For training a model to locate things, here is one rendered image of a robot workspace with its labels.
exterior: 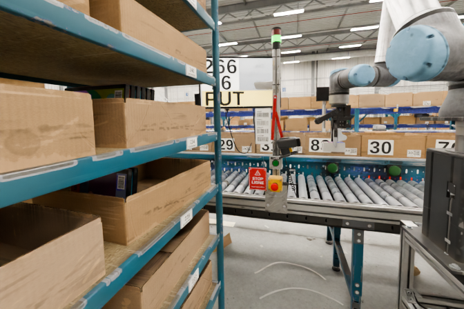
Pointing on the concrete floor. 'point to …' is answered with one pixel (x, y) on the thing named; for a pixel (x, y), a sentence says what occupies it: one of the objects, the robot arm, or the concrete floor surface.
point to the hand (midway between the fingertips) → (333, 144)
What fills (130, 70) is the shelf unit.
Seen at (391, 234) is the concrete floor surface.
